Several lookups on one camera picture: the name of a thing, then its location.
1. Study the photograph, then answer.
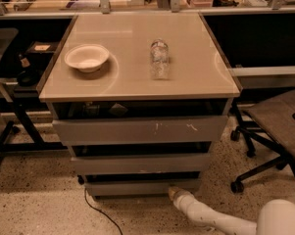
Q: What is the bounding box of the grey middle drawer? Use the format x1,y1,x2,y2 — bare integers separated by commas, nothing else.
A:
70,142,212,175

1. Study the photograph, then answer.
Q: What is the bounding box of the clear plastic water bottle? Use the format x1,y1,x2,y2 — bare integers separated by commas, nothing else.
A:
150,38,170,79

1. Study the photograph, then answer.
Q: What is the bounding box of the grey top drawer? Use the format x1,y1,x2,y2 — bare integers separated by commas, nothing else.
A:
52,99,231,146

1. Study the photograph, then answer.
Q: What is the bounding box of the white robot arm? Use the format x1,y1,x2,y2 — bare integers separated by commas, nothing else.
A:
169,186,295,235

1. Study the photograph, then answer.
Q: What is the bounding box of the grey bottom drawer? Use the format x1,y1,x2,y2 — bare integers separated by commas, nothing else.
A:
84,171,200,197

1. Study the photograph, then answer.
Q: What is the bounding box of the black desk frame left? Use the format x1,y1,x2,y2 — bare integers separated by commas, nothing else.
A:
0,81,69,184

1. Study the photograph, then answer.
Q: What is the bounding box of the black cable on floor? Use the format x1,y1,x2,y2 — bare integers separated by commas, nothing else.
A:
83,188,124,235

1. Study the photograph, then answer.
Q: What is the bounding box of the black office chair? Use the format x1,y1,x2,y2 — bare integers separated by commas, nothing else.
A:
230,89,295,193

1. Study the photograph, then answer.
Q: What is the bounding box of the white paper bowl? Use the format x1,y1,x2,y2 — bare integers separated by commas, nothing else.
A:
65,44,110,72

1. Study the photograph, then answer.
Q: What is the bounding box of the grey drawer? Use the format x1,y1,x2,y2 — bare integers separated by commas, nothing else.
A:
70,142,212,175
52,99,231,146
84,171,200,197

